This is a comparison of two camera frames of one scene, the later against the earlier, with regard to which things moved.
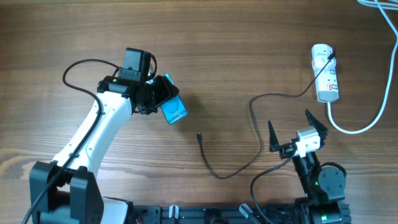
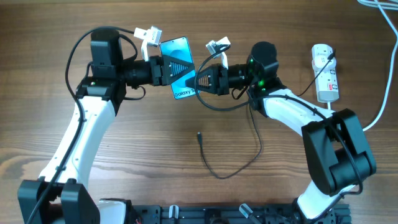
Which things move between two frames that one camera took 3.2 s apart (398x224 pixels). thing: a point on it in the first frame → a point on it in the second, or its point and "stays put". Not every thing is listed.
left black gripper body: [157, 93] → [156, 79]
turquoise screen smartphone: [173, 110] → [180, 48]
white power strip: [326, 81] stays put
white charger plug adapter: [319, 61] stays put
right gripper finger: [273, 141] → [208, 80]
